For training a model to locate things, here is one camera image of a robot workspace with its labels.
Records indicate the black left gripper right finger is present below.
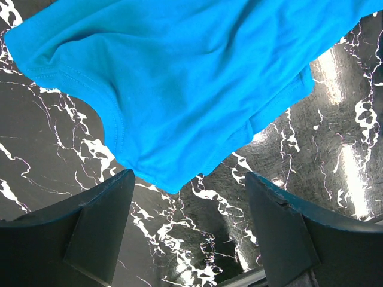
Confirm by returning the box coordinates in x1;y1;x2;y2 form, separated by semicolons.
245;172;382;286

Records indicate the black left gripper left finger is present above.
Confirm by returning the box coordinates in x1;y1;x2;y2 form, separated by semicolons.
1;170;135;286

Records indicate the blue t shirt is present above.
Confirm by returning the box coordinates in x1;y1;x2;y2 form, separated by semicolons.
4;1;382;193

